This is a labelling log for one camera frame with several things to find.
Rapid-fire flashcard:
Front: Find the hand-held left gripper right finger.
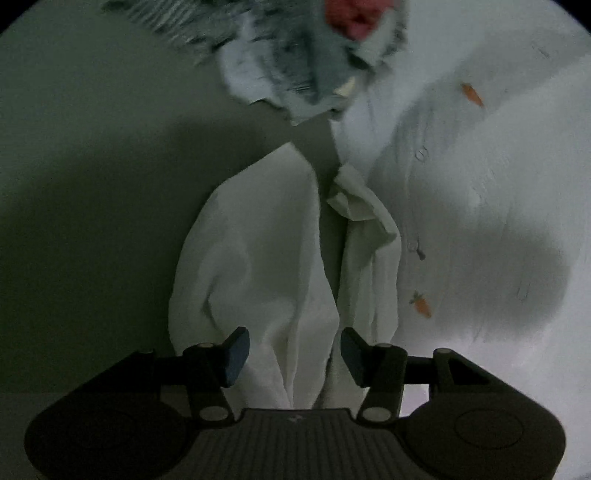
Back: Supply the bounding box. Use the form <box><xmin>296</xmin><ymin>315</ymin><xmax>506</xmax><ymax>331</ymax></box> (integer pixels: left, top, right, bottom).
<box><xmin>340</xmin><ymin>327</ymin><xmax>493</xmax><ymax>424</ymax></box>

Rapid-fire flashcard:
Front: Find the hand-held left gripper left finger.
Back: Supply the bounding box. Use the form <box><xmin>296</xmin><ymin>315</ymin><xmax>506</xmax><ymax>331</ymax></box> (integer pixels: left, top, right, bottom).
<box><xmin>121</xmin><ymin>326</ymin><xmax>252</xmax><ymax>424</ymax></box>

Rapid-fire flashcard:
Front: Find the white cream shirt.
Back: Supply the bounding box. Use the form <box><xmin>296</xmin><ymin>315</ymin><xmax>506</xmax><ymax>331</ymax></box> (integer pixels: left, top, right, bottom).
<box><xmin>168</xmin><ymin>141</ymin><xmax>402</xmax><ymax>411</ymax></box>

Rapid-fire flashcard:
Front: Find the pile of grey clothes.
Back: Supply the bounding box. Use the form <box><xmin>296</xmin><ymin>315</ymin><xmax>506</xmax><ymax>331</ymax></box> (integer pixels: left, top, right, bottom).
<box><xmin>100</xmin><ymin>0</ymin><xmax>411</xmax><ymax>126</ymax></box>

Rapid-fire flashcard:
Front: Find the grey mat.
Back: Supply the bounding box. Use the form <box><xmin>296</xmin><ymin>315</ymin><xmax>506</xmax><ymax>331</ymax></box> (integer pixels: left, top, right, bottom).
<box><xmin>0</xmin><ymin>9</ymin><xmax>345</xmax><ymax>398</ymax></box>

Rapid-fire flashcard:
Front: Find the white carrot print cloth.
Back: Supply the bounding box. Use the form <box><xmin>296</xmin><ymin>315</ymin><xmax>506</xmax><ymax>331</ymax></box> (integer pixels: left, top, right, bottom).
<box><xmin>331</xmin><ymin>0</ymin><xmax>591</xmax><ymax>354</ymax></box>

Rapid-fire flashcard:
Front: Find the red cloth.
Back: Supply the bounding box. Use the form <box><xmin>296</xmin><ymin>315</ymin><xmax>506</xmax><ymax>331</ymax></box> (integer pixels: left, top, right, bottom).
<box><xmin>325</xmin><ymin>0</ymin><xmax>399</xmax><ymax>41</ymax></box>

